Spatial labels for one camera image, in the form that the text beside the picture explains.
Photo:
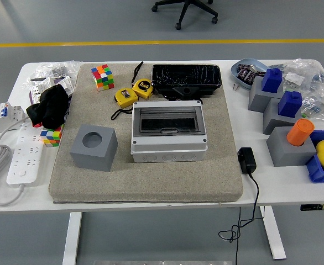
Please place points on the smoky transparent box lid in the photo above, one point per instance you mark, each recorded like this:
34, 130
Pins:
167, 120

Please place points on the grey electrical junction box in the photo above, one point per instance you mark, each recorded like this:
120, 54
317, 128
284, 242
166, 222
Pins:
167, 154

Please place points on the orange cylinder battery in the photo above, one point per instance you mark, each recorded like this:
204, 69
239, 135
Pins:
300, 132

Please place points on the white circuit breaker blue switches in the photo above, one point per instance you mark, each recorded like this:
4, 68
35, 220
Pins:
4, 116

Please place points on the white and purple carton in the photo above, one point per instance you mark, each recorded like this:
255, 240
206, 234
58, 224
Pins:
39, 89

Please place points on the black cloth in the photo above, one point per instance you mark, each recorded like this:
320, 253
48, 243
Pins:
48, 107

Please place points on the clear bag of small parts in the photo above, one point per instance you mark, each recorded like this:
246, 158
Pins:
54, 69
303, 71
322, 102

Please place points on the colourful puzzle cube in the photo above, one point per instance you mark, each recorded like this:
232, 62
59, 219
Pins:
51, 136
102, 78

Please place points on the white power strip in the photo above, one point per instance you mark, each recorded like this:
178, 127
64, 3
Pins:
23, 157

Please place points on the grey block with round hole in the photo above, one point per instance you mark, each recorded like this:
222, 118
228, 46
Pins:
95, 161
286, 154

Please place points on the yellow tape measure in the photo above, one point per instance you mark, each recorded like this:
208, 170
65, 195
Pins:
124, 96

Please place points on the yellow tape measure 5 print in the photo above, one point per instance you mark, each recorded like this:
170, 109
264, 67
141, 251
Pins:
142, 87

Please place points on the white table leg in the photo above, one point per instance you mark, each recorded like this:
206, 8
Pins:
72, 237
272, 234

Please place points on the black plastic tray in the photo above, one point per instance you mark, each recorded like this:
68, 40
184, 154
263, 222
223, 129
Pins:
187, 76

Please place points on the grey-brown fabric mat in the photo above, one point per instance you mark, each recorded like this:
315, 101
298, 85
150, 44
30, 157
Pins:
164, 182

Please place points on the black office chair base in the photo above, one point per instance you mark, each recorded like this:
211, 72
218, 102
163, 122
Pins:
187, 8

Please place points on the light blue dish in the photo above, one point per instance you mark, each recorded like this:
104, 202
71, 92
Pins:
235, 74

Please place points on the small metal clips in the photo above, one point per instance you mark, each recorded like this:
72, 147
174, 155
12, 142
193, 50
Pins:
235, 87

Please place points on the dark purple packet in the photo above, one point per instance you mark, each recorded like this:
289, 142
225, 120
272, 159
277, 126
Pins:
243, 73
251, 77

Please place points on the black power adapter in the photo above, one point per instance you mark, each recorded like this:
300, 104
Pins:
247, 161

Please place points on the grey block holder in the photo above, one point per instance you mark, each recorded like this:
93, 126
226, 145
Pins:
258, 99
272, 121

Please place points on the blue bottle-shaped block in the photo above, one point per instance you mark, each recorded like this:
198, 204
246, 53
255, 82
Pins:
289, 105
271, 81

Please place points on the blue plastic bin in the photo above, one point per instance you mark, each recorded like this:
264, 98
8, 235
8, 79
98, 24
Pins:
319, 174

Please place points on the black table control panel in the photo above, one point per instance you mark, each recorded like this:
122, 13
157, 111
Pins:
311, 207

